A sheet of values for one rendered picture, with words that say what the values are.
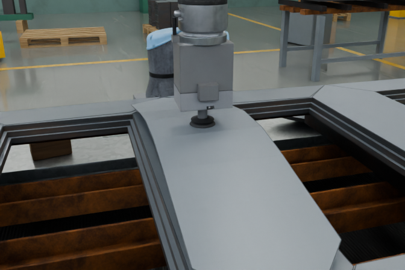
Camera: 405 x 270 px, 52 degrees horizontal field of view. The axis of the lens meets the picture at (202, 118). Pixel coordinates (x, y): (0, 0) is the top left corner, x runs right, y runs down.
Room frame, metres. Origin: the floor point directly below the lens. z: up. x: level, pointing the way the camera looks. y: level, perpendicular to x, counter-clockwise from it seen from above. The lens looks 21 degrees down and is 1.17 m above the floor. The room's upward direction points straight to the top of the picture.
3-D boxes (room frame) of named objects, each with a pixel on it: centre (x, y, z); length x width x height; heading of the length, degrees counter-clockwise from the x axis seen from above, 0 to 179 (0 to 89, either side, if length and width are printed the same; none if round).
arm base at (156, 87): (1.37, 0.12, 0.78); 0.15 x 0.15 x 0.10
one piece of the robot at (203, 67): (0.64, 0.00, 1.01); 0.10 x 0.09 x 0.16; 13
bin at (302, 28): (6.27, -1.52, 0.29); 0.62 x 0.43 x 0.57; 35
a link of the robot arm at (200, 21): (0.65, 0.00, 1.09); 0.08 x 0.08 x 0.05
